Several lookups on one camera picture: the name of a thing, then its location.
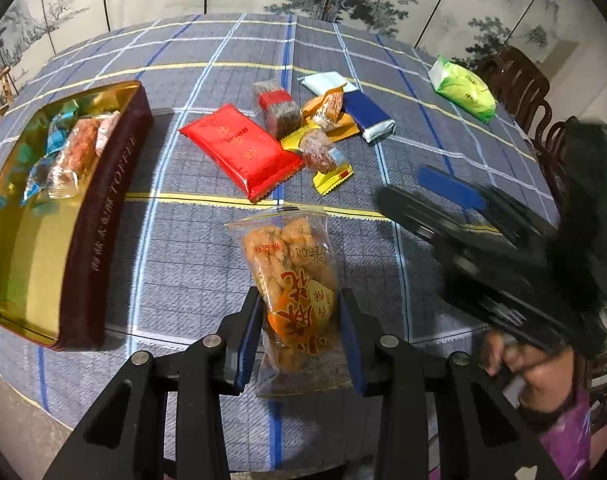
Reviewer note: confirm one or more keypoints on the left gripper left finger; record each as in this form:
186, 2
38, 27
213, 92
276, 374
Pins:
241, 333

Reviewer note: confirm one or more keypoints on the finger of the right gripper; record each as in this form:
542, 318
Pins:
513, 219
433, 224

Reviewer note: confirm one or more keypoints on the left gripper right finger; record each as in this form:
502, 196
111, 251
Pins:
360, 334

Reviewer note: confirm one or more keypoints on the orange fried twist snack bag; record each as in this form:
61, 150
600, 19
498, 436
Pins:
290, 255

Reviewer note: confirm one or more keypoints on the yellow pastry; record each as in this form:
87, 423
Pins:
321, 156

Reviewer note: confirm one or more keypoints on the white and blue packet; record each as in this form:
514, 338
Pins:
373, 122

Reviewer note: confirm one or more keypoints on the orange snack pouch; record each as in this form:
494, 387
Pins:
327, 113

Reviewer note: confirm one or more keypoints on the red snack packet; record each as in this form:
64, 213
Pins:
247, 154

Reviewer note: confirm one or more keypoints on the long peanut brittle packet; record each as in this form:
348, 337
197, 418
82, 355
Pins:
86, 142

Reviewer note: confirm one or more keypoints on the blue candy wrapper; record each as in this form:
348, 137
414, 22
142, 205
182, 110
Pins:
60, 126
37, 177

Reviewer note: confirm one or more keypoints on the purple right sleeve forearm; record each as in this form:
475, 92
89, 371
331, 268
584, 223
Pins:
568, 439

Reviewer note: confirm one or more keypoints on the person right hand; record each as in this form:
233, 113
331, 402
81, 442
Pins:
550, 380

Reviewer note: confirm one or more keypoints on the dark wooden chair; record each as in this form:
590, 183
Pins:
518, 84
550, 147

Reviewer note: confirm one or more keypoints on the green tissue pack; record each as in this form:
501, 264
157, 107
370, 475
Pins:
463, 88

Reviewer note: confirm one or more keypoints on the gold and maroon tin box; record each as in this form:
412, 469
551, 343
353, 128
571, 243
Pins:
55, 255

